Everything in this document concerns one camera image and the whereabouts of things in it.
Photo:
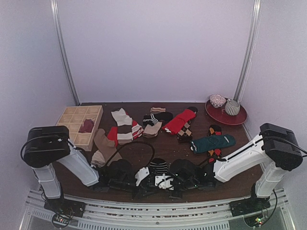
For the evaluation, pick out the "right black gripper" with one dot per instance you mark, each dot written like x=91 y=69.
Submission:
x=174 y=191

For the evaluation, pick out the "black striped ankle sock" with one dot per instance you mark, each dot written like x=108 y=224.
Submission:
x=156 y=167

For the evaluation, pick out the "purple magenta striped sock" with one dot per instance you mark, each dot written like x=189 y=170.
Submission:
x=87 y=126

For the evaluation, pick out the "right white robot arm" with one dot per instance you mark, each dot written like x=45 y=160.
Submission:
x=274 y=144

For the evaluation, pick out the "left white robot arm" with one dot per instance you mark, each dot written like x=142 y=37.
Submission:
x=49 y=144

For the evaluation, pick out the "red beige striped socks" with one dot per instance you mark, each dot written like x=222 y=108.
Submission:
x=127 y=129

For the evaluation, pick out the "brown beige sock pair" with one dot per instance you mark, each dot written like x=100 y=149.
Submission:
x=105 y=149

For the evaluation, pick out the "brown argyle sock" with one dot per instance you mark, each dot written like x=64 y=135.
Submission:
x=185 y=134

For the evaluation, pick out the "dark green sock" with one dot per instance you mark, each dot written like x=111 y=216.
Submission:
x=205 y=144

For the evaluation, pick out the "red sock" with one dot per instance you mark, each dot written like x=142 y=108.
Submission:
x=176 y=124

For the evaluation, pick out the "tan ankle sock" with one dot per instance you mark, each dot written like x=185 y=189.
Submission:
x=152 y=131

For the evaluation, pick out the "black orange argyle sock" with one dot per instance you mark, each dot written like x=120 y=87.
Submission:
x=215 y=152

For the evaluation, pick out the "black white striped sock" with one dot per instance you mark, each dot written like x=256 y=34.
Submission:
x=153 y=119

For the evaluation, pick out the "wooden compartment box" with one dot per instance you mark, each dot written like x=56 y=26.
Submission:
x=82 y=123

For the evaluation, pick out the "beige striped folded sock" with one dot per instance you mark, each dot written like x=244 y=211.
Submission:
x=155 y=110

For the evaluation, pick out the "patterned white bowl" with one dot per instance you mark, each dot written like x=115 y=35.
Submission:
x=217 y=100

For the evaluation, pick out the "striped grey cup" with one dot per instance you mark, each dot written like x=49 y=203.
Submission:
x=232 y=107

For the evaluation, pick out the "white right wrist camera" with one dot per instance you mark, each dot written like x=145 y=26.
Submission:
x=164 y=182

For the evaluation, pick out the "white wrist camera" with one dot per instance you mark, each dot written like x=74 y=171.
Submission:
x=164 y=182
x=141 y=174

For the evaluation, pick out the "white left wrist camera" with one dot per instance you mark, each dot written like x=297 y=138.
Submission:
x=141 y=174

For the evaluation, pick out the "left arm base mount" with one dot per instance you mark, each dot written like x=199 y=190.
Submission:
x=64 y=210

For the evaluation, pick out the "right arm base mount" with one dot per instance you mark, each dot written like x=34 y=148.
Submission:
x=251 y=209

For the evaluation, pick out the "aluminium front rail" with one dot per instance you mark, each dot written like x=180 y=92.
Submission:
x=109 y=215

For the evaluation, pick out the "right aluminium corner post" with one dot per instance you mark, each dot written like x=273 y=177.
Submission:
x=251 y=42

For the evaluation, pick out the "aluminium corner post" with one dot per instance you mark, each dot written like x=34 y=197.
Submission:
x=251 y=42
x=63 y=53

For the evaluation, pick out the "left aluminium corner post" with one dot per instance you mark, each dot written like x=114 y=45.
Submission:
x=63 y=53

